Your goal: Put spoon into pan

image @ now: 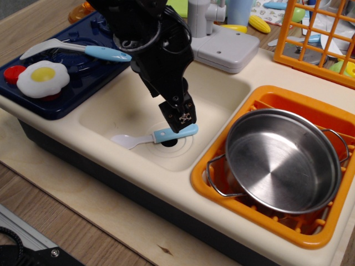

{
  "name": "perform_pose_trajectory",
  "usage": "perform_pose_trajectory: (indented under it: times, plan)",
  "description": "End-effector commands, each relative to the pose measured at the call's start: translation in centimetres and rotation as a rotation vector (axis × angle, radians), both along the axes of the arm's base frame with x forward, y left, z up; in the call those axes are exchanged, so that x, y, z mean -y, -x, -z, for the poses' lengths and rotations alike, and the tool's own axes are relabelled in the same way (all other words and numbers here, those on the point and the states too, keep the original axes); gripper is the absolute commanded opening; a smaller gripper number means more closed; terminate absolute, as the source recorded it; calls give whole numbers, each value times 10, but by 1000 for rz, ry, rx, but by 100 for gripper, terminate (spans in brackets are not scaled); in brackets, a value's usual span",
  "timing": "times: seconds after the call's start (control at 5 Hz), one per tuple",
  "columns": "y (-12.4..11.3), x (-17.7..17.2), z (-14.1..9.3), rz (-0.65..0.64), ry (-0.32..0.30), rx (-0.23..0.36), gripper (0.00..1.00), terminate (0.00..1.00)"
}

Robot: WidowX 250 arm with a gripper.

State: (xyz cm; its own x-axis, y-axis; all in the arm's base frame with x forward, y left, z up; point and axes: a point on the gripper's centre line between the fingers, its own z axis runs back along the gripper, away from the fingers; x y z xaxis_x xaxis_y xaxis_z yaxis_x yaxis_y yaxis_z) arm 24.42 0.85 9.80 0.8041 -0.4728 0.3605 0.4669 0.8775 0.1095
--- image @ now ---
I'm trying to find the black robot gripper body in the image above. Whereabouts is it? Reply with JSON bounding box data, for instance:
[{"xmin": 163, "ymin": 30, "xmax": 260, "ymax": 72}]
[{"xmin": 111, "ymin": 6, "xmax": 193, "ymax": 106}]

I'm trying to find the green toy ball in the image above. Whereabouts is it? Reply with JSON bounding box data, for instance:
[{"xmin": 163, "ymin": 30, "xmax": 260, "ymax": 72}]
[{"xmin": 291, "ymin": 7, "xmax": 306, "ymax": 23}]

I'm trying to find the steel pot lid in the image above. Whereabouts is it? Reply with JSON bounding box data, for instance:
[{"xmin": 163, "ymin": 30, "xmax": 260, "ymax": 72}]
[{"xmin": 283, "ymin": 42, "xmax": 329, "ymax": 66}]

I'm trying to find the cream toy kitchen sink unit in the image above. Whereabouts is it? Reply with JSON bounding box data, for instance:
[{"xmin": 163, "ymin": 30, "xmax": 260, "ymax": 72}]
[{"xmin": 1, "ymin": 49, "xmax": 354, "ymax": 265}]

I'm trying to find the wooden base board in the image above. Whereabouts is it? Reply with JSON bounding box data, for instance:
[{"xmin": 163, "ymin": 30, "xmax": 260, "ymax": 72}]
[{"xmin": 0, "ymin": 0, "xmax": 355, "ymax": 266}]

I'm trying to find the yellow toy banana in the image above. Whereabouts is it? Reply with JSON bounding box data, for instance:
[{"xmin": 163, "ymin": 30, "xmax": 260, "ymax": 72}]
[{"xmin": 221, "ymin": 24, "xmax": 247, "ymax": 33}]

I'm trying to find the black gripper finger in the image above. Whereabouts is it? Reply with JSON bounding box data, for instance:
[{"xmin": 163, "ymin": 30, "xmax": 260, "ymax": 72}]
[
  {"xmin": 177, "ymin": 93, "xmax": 197, "ymax": 130},
  {"xmin": 159, "ymin": 101, "xmax": 180, "ymax": 133}
]

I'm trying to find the white spoon blue handle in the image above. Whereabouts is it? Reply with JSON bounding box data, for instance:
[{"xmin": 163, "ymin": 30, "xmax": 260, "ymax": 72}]
[{"xmin": 110, "ymin": 124, "xmax": 199, "ymax": 150}]

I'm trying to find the grey toy faucet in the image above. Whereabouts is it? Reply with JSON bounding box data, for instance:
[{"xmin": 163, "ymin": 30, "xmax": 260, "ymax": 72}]
[{"xmin": 187, "ymin": 0, "xmax": 260, "ymax": 74}]

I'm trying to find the navy toy stove top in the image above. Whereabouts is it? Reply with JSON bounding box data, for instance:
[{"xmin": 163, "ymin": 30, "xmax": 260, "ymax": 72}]
[{"xmin": 1, "ymin": 12, "xmax": 130, "ymax": 120}]

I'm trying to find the orange dish drainer basket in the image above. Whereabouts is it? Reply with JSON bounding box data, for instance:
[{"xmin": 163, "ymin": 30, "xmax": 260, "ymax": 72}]
[{"xmin": 191, "ymin": 85, "xmax": 354, "ymax": 249}]

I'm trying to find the black mount with cable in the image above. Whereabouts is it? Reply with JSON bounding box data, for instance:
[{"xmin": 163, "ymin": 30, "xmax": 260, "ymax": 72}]
[{"xmin": 1, "ymin": 227, "xmax": 83, "ymax": 266}]

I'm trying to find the orange transparent cup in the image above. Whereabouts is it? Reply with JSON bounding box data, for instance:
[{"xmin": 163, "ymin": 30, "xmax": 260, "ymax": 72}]
[{"xmin": 68, "ymin": 1, "xmax": 95, "ymax": 24}]

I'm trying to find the light blue cup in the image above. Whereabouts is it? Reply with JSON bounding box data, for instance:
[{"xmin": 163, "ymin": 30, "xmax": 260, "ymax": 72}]
[{"xmin": 227, "ymin": 0, "xmax": 253, "ymax": 26}]

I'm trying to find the orange wire rack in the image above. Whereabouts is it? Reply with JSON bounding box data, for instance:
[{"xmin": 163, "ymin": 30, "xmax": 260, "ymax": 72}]
[{"xmin": 274, "ymin": 1, "xmax": 354, "ymax": 89}]

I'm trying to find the toy fried egg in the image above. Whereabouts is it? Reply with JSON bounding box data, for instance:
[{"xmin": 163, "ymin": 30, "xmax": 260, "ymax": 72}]
[{"xmin": 16, "ymin": 60, "xmax": 70, "ymax": 99}]

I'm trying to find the grey spatula blue handle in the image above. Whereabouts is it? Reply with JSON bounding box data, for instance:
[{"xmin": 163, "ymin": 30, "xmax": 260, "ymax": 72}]
[{"xmin": 20, "ymin": 38, "xmax": 131, "ymax": 62}]

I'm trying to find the yellow toy corn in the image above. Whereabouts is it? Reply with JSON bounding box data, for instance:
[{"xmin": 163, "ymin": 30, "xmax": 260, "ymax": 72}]
[{"xmin": 248, "ymin": 15, "xmax": 271, "ymax": 34}]

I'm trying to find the stainless steel pan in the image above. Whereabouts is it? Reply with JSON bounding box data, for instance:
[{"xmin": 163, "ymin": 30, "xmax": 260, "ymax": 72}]
[{"xmin": 222, "ymin": 109, "xmax": 343, "ymax": 215}]

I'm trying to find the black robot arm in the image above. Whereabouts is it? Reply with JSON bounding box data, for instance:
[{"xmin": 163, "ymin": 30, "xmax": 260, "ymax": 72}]
[{"xmin": 89, "ymin": 1, "xmax": 196, "ymax": 133}]

